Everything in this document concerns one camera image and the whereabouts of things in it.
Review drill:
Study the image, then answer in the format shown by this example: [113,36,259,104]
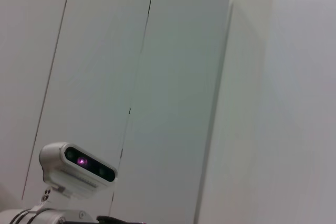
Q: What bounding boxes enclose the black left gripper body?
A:
[96,215,149,224]

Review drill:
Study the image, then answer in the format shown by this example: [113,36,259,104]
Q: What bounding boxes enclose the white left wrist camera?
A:
[39,142,118,200]

